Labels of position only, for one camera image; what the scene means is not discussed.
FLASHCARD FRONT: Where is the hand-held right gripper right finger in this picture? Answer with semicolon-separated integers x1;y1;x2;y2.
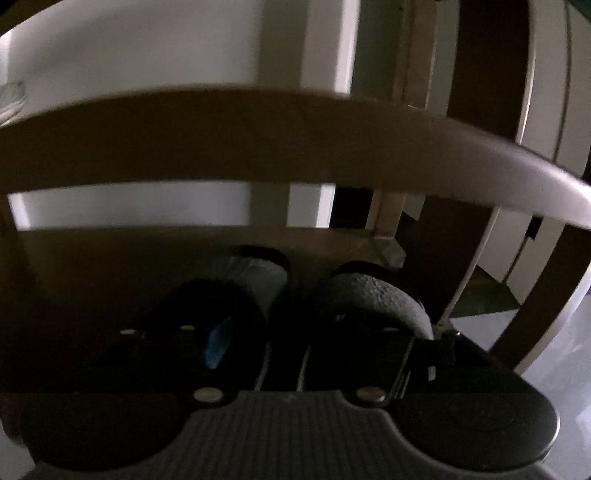
335;314;509;408

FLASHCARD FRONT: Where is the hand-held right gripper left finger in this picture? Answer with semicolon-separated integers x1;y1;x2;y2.
69;316;234;407

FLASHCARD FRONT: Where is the wooden shoe rack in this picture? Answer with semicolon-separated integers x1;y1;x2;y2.
0;0;591;398

